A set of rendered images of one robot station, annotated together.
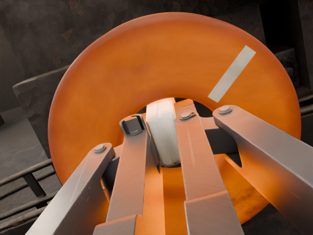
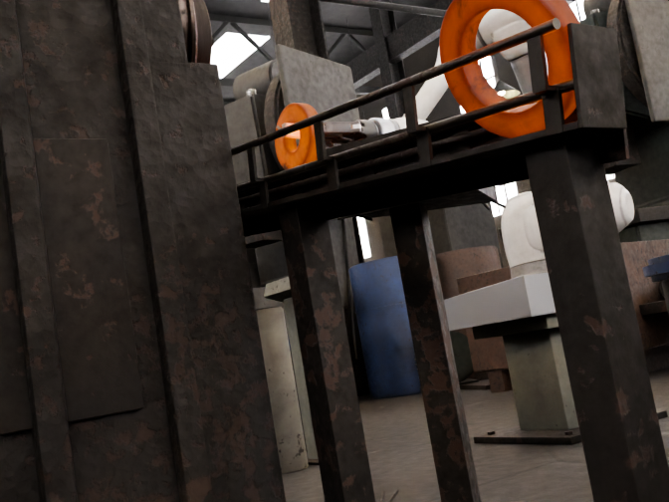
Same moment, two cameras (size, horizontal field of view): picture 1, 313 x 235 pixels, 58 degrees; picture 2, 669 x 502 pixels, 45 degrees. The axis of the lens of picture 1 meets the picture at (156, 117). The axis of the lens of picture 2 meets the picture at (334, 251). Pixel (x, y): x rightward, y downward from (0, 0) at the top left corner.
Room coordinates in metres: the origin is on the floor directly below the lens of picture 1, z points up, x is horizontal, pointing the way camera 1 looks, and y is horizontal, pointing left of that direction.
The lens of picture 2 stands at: (1.33, 1.34, 0.35)
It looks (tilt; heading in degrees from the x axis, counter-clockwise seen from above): 7 degrees up; 228
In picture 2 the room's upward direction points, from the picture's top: 10 degrees counter-clockwise
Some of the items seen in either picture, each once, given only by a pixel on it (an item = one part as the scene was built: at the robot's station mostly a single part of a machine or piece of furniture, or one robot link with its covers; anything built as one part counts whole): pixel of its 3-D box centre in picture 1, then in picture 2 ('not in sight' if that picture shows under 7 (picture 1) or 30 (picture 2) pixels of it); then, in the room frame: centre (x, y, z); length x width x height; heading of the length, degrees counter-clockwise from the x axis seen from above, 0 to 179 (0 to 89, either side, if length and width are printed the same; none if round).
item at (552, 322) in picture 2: not in sight; (547, 321); (-0.78, -0.11, 0.33); 0.32 x 0.32 x 0.04; 80
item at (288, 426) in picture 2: not in sight; (277, 388); (-0.25, -0.80, 0.26); 0.12 x 0.12 x 0.52
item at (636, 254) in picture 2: not in sight; (576, 314); (-2.41, -1.04, 0.33); 0.93 x 0.73 x 0.66; 90
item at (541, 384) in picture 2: not in sight; (557, 378); (-0.78, -0.11, 0.16); 0.40 x 0.40 x 0.31; 80
